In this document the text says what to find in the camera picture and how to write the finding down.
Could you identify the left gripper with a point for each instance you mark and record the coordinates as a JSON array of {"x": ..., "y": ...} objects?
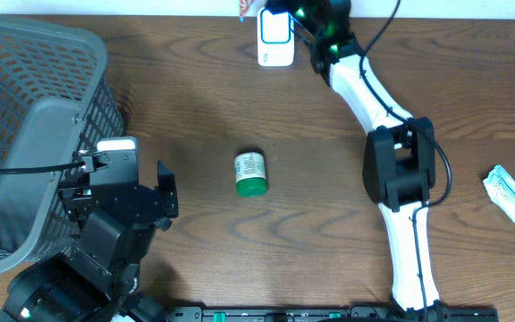
[{"x": 167, "y": 191}]

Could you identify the teal tissue packet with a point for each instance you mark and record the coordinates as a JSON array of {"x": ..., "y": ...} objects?
[{"x": 500, "y": 187}]

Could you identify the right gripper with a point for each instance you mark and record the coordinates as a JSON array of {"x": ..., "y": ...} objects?
[{"x": 278, "y": 6}]

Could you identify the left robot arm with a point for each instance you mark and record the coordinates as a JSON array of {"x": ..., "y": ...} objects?
[{"x": 94, "y": 275}]

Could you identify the grey plastic shopping basket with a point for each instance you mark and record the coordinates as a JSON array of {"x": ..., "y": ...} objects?
[{"x": 55, "y": 102}]

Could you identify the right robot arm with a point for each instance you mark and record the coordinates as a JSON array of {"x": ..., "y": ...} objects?
[{"x": 399, "y": 159}]

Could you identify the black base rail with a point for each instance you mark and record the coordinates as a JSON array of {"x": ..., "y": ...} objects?
[{"x": 357, "y": 312}]

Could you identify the white barcode scanner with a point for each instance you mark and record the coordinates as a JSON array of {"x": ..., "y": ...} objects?
[{"x": 275, "y": 40}]

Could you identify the white bottle green cap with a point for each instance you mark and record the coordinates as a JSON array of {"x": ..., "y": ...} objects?
[{"x": 250, "y": 174}]

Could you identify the red chocolate bar wrapper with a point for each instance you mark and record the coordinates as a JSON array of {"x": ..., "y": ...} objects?
[{"x": 244, "y": 7}]

